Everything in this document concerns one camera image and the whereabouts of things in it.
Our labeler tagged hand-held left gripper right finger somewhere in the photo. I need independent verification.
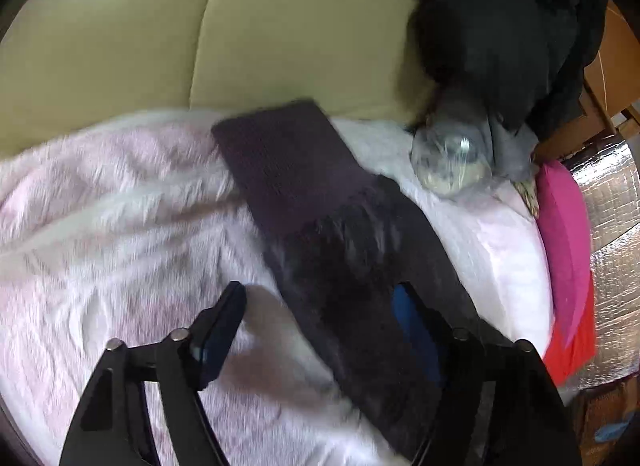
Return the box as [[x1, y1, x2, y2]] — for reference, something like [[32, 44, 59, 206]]
[[391, 282, 584, 466]]

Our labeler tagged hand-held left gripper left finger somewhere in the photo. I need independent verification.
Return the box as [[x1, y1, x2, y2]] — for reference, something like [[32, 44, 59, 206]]
[[59, 282, 248, 466]]

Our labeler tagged dark purple-black garment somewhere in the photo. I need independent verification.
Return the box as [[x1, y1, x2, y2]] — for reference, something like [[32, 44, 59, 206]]
[[211, 98, 482, 462]]

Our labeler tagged pile of black clothes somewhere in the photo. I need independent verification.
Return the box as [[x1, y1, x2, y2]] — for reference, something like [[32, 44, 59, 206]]
[[375, 0, 608, 141]]

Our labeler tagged pale pink fluffy blanket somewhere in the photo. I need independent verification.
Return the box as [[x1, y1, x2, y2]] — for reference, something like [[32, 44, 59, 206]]
[[0, 108, 556, 466]]

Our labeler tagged red pillow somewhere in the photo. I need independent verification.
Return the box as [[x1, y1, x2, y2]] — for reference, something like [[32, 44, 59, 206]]
[[542, 271, 598, 387]]

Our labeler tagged magenta pillow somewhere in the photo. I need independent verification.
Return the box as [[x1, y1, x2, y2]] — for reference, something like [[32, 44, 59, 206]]
[[536, 160, 592, 349]]

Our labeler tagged grey cloth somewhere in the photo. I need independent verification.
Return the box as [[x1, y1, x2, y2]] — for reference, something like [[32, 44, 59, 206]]
[[440, 90, 543, 181]]

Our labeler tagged silver foil insulation mat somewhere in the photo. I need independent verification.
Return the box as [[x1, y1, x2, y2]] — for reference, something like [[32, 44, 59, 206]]
[[560, 135, 640, 392]]

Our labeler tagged cream sofa backrest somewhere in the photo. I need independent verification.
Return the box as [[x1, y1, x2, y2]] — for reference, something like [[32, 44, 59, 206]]
[[0, 0, 441, 159]]

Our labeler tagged brown wooden furniture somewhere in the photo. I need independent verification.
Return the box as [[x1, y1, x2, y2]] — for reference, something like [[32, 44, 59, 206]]
[[535, 0, 640, 159]]

